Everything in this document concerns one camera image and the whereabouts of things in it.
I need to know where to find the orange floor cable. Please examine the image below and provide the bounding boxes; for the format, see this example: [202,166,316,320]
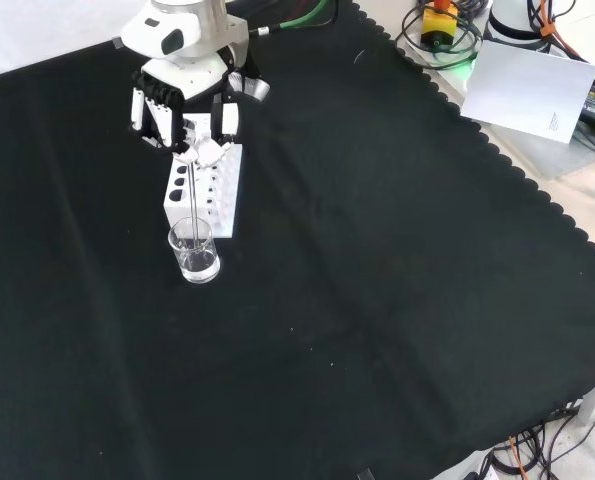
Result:
[507,434,534,480]

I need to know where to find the green cable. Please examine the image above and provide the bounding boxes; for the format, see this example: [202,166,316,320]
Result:
[270,0,329,32]

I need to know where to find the black bench cloth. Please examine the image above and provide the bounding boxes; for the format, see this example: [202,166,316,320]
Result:
[0,0,595,480]

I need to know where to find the white test tube rack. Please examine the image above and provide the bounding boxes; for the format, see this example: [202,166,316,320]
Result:
[162,113,245,238]

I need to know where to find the black floor cable bundle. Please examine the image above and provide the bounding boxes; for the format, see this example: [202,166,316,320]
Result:
[476,417,595,480]

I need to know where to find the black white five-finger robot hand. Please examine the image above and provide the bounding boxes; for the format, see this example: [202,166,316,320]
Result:
[129,47,272,169]

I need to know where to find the clear glass beaker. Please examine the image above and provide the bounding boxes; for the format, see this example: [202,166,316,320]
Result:
[167,216,222,285]

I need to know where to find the pale board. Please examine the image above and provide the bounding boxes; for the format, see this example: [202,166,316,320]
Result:
[460,39,595,146]

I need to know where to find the clear glass rod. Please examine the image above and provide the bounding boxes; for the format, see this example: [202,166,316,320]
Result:
[186,152,202,257]

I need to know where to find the black cable coil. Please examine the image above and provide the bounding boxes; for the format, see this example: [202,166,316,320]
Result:
[395,0,484,70]

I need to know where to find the yellow stop button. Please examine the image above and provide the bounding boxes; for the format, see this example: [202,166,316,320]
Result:
[421,0,461,50]

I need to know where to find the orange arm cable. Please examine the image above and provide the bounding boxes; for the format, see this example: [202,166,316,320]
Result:
[526,0,587,62]

